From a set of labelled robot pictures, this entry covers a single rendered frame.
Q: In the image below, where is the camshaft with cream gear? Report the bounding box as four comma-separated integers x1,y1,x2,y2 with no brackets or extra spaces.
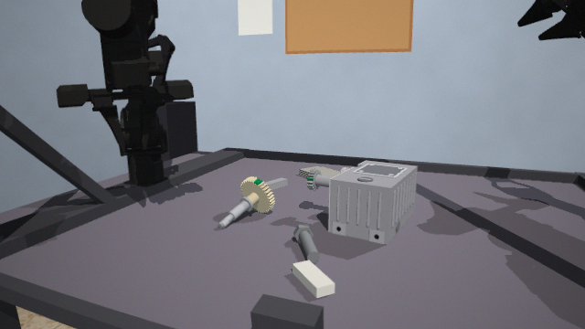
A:
218,176,275,228

